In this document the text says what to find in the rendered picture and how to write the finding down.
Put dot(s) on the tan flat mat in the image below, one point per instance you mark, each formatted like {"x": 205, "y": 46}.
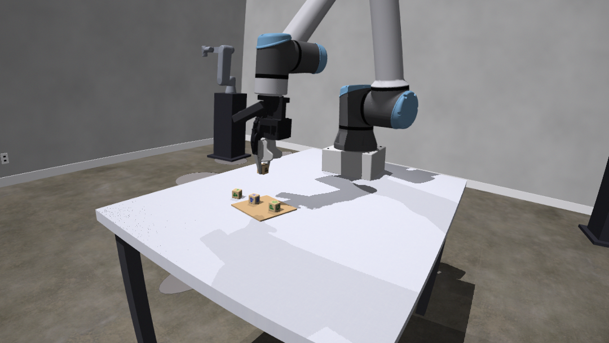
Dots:
{"x": 260, "y": 210}

